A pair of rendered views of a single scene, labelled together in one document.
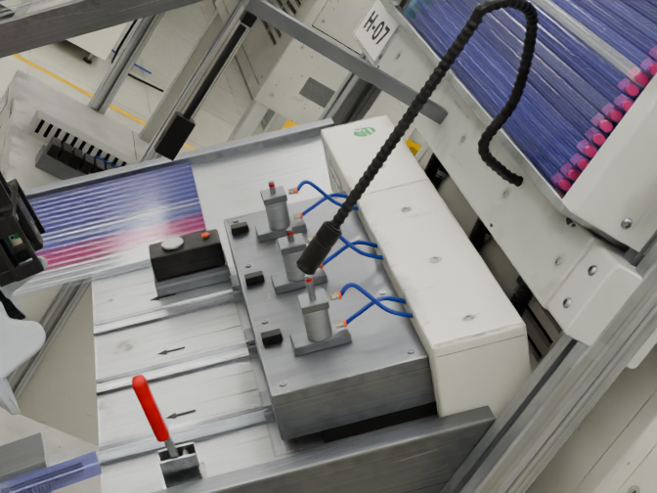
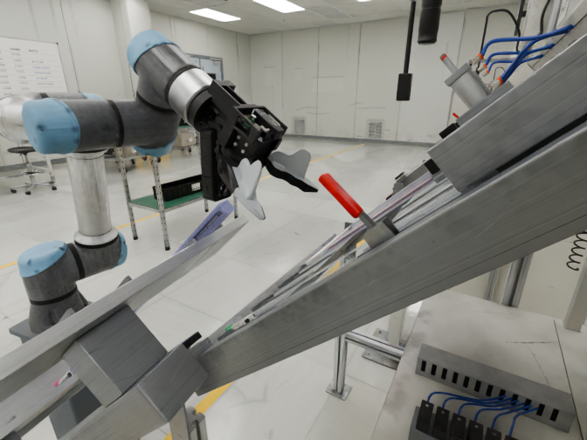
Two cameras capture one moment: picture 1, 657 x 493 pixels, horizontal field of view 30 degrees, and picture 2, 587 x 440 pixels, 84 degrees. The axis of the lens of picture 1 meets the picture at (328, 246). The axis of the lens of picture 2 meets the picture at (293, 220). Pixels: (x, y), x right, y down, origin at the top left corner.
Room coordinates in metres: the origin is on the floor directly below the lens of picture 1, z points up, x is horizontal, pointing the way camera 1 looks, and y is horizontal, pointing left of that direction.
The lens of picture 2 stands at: (0.65, -0.21, 1.17)
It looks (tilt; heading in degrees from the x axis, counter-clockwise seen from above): 21 degrees down; 55
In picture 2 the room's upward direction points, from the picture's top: straight up
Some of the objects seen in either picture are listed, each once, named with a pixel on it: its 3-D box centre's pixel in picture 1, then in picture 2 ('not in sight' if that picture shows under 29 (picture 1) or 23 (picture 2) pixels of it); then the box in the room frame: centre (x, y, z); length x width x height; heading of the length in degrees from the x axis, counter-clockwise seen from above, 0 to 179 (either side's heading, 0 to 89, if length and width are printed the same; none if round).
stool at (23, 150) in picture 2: not in sight; (31, 168); (0.27, 5.30, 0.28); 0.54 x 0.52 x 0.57; 137
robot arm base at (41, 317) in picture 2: not in sight; (57, 303); (0.55, 0.86, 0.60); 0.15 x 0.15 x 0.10
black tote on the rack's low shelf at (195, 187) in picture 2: not in sight; (185, 187); (1.51, 2.74, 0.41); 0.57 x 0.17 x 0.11; 24
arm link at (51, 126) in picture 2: not in sight; (37, 121); (0.62, 0.59, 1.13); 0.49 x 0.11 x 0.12; 104
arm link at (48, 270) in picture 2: not in sight; (49, 268); (0.55, 0.87, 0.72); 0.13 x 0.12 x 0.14; 14
